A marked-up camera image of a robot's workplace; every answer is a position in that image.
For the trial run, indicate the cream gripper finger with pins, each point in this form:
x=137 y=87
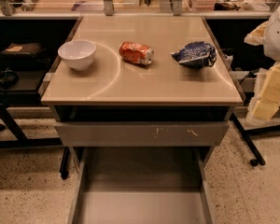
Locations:
x=256 y=37
x=266 y=100

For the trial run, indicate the red coke can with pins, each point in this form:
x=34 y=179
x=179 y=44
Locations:
x=136 y=53

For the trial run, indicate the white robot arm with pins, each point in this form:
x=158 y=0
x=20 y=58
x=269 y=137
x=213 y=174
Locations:
x=271 y=44

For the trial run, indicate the closed top drawer front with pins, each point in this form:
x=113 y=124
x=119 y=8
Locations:
x=142 y=134

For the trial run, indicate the open middle drawer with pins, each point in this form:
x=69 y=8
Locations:
x=141 y=185

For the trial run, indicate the blue chip bag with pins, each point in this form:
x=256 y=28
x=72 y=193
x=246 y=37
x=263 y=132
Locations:
x=196 y=55

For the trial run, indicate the white bowl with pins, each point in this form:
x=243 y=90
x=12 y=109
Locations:
x=78 y=54

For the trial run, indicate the black bag on shelf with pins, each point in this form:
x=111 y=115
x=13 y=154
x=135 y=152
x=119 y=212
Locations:
x=25 y=56

